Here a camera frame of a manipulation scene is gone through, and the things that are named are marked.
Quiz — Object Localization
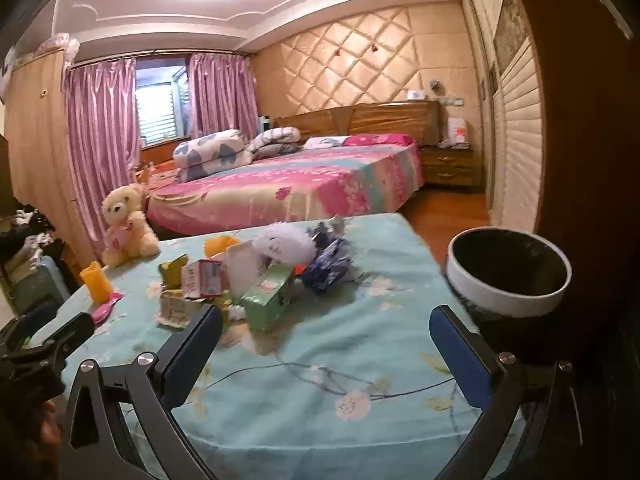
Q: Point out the small white pink carton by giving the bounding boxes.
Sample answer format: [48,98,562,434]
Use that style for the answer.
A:
[181,259,224,300]

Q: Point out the green snack wrapper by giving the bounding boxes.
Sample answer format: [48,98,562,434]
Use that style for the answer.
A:
[160,255,190,288]

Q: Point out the white bag with red print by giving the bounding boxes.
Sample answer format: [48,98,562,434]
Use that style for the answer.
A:
[159,290,202,329]

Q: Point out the red black snack wrapper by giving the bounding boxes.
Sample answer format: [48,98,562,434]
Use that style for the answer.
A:
[295,237,361,293]

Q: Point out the folded blue white quilt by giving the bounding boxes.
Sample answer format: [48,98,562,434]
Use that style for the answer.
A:
[172,129,253,183]
[247,127,301,161]

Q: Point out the orange fruit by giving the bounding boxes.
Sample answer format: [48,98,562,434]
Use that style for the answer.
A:
[205,234,241,261]

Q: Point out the dark wooden cabinet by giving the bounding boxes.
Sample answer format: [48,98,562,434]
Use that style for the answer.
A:
[505,0,640,480]

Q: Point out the white box on nightstand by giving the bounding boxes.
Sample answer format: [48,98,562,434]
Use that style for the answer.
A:
[447,117,468,147]

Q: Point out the white blue pillow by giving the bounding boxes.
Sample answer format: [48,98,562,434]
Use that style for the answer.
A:
[304,136,351,150]

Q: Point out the window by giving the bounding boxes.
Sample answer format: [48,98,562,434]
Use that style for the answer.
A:
[135,57,191,148]

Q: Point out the wooden nightstand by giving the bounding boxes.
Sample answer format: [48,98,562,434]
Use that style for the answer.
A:
[420,145,483,188]

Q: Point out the wooden headboard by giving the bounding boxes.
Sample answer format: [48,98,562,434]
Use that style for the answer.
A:
[272,101,441,146]

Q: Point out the white round trash bin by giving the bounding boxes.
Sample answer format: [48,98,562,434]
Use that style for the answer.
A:
[445,226,573,356]

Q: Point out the light wooden wardrobe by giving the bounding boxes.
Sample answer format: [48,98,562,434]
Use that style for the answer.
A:
[5,47,101,281]

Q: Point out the orange plastic cup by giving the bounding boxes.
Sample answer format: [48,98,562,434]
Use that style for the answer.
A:
[80,261,115,305]

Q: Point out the pile of clothes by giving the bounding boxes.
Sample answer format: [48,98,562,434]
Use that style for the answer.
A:
[0,200,66,281]

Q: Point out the pink curtain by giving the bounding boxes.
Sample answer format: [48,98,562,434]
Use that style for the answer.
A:
[65,58,143,261]
[187,52,260,141]

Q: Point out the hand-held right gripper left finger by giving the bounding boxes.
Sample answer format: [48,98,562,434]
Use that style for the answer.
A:
[59,304,224,480]

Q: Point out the white foam fruit net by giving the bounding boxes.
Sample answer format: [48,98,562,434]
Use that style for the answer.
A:
[252,222,313,265]

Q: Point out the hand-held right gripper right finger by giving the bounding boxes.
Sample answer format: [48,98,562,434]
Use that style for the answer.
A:
[429,304,583,480]

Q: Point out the cream louvered closet doors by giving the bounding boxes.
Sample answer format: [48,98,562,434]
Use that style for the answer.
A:
[457,0,546,246]

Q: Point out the pink pillow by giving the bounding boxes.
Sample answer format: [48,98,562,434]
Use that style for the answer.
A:
[342,133,416,148]

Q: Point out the green tissue box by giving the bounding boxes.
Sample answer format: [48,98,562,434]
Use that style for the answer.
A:
[240,264,296,333]

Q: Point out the cream teddy bear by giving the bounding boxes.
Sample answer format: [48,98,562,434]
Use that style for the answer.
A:
[101,184,161,267]

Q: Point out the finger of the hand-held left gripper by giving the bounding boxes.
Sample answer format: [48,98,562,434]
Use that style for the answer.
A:
[30,312,96,361]

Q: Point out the bed with pink floral sheet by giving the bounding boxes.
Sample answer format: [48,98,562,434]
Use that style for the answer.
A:
[145,140,426,236]

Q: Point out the light blue floral cloth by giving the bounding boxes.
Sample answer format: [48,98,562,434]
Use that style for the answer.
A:
[30,212,526,480]

